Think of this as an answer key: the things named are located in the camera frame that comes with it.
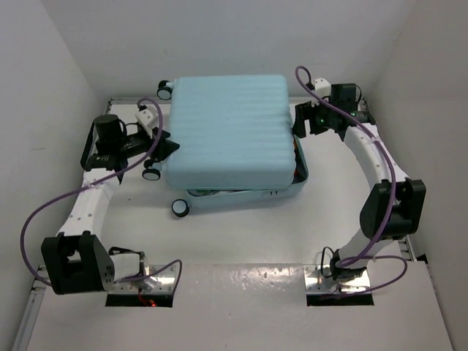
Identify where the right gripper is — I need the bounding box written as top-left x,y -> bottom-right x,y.
292,95 -> 338,138

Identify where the light blue suitcase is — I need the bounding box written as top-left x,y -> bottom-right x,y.
164,75 -> 309,209

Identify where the orange garment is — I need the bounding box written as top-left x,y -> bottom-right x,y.
293,137 -> 304,184

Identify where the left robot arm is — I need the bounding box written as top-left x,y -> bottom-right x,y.
41,110 -> 166,295

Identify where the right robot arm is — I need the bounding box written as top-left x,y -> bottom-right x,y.
156,75 -> 426,281

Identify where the lid lower wheel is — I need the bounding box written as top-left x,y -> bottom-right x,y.
142,159 -> 162,181

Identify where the lid wheel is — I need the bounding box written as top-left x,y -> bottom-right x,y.
156,80 -> 173,101
142,159 -> 162,181

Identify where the lid upper wheel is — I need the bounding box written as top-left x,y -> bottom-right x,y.
156,80 -> 173,101

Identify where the front left suitcase wheel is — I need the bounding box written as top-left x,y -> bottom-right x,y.
171,199 -> 190,218

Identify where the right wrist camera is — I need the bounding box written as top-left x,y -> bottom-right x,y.
312,78 -> 331,99

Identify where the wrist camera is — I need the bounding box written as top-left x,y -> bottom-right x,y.
135,105 -> 159,137
312,78 -> 331,99

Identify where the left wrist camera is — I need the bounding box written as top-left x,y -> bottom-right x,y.
135,105 -> 159,137

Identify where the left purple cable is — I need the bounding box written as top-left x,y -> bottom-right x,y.
20,97 -> 183,290

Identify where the purple cable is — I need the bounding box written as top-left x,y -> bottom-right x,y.
20,97 -> 183,290
295,65 -> 409,299

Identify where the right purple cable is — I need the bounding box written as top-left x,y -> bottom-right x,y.
295,65 -> 409,299

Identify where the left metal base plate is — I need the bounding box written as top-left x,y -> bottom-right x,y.
108,263 -> 180,296

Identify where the metal base plate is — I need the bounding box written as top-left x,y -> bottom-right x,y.
303,264 -> 371,295
108,263 -> 180,296

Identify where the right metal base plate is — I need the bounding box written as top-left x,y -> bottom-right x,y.
303,264 -> 371,295

